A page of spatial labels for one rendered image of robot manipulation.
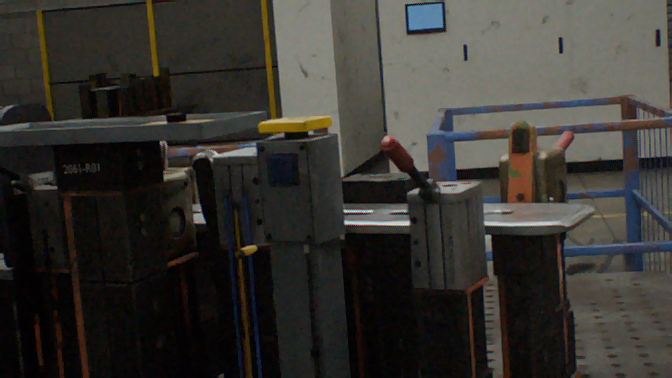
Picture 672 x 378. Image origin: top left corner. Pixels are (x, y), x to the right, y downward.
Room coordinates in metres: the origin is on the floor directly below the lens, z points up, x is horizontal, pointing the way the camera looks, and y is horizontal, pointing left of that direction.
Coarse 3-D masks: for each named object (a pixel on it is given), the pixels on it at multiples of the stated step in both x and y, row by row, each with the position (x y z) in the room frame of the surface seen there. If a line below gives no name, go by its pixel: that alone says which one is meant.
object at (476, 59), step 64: (384, 0) 9.46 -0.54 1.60; (448, 0) 9.38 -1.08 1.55; (512, 0) 9.30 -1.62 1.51; (576, 0) 9.23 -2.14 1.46; (640, 0) 9.15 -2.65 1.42; (384, 64) 9.47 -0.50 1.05; (448, 64) 9.38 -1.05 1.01; (512, 64) 9.31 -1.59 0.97; (576, 64) 9.23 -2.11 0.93; (640, 64) 9.16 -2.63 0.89
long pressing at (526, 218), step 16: (352, 208) 1.56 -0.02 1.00; (368, 208) 1.55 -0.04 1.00; (384, 208) 1.54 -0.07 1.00; (400, 208) 1.52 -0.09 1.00; (496, 208) 1.46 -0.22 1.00; (512, 208) 1.45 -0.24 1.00; (528, 208) 1.44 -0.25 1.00; (544, 208) 1.42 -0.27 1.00; (560, 208) 1.41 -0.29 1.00; (576, 208) 1.40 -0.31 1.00; (592, 208) 1.42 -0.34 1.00; (352, 224) 1.42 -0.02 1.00; (368, 224) 1.41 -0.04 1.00; (384, 224) 1.40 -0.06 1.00; (400, 224) 1.39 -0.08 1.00; (496, 224) 1.33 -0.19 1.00; (512, 224) 1.32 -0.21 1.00; (528, 224) 1.31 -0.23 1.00; (544, 224) 1.30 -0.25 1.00; (560, 224) 1.30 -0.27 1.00; (576, 224) 1.34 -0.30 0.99
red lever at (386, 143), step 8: (384, 144) 1.14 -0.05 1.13; (392, 144) 1.14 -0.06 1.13; (400, 144) 1.15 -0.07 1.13; (384, 152) 1.14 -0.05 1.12; (392, 152) 1.14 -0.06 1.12; (400, 152) 1.15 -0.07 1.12; (392, 160) 1.16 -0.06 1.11; (400, 160) 1.16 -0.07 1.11; (408, 160) 1.17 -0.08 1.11; (400, 168) 1.17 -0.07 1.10; (408, 168) 1.17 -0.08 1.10; (416, 168) 1.19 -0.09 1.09; (416, 176) 1.20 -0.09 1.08; (424, 184) 1.21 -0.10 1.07; (432, 184) 1.22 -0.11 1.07; (424, 192) 1.22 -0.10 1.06; (432, 192) 1.22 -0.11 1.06; (424, 200) 1.24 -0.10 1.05; (432, 200) 1.23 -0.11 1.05
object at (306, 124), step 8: (272, 120) 1.17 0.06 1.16; (280, 120) 1.17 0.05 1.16; (288, 120) 1.16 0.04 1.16; (296, 120) 1.15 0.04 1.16; (304, 120) 1.14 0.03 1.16; (312, 120) 1.15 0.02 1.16; (320, 120) 1.16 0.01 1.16; (328, 120) 1.18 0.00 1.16; (264, 128) 1.16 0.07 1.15; (272, 128) 1.15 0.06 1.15; (280, 128) 1.15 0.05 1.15; (288, 128) 1.14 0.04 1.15; (296, 128) 1.14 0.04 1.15; (304, 128) 1.14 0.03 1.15; (312, 128) 1.15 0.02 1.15; (320, 128) 1.16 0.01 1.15; (288, 136) 1.16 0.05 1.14; (296, 136) 1.16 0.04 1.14; (304, 136) 1.16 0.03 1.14
